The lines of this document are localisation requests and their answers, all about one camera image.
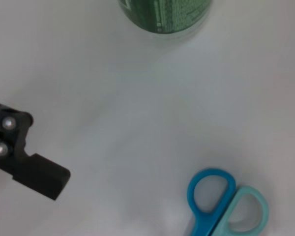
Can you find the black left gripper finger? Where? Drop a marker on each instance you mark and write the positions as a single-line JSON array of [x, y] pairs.
[[39, 174]]

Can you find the clear green-label water bottle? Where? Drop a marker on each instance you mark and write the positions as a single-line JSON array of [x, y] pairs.
[[162, 17]]

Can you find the blue scissors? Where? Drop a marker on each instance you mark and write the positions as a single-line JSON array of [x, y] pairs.
[[211, 172]]

